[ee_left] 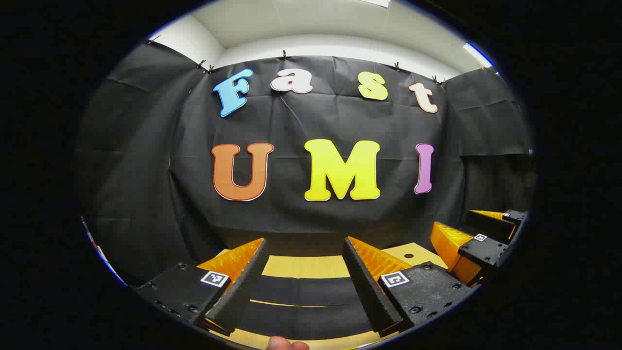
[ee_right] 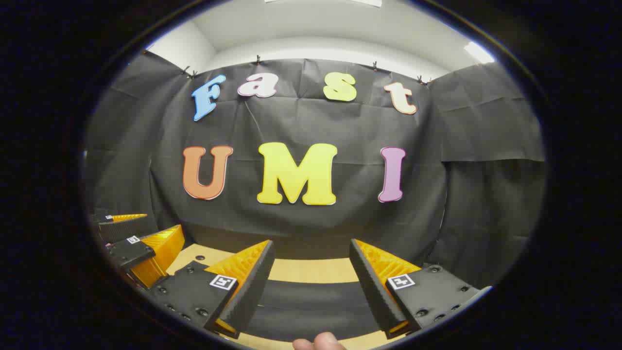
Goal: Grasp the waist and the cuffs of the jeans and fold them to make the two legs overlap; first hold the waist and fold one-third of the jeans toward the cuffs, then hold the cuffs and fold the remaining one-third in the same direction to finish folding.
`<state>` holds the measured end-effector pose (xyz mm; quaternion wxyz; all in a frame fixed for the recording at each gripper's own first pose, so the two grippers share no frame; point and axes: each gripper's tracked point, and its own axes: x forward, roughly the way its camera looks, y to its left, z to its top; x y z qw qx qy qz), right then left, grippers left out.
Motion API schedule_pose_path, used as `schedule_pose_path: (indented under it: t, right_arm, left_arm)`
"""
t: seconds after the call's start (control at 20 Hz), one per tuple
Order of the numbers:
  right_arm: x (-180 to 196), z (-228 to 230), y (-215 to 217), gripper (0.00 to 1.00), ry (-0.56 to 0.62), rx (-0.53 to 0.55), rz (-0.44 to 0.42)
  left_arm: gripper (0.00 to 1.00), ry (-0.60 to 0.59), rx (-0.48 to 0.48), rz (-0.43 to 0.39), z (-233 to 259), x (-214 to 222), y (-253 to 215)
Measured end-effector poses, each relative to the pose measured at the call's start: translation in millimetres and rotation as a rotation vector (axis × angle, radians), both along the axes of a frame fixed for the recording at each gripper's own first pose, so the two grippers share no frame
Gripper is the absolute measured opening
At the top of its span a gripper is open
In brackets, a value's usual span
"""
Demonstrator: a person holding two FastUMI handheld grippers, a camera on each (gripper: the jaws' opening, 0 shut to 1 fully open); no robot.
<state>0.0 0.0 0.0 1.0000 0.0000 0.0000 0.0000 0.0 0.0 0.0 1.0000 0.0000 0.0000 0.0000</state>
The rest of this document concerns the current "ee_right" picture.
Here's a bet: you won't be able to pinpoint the ceiling light panel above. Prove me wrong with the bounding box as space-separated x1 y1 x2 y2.
463 41 496 65
264 0 384 8

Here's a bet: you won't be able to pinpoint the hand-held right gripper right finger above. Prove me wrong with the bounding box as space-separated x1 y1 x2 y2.
349 238 492 340

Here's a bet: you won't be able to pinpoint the dark grey jeans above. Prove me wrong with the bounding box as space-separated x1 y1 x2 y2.
242 280 388 342

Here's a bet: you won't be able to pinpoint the black backdrop cloth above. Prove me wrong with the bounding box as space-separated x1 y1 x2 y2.
83 49 547 292

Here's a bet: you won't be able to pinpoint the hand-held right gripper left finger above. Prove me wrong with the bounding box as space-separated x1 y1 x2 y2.
146 240 276 339

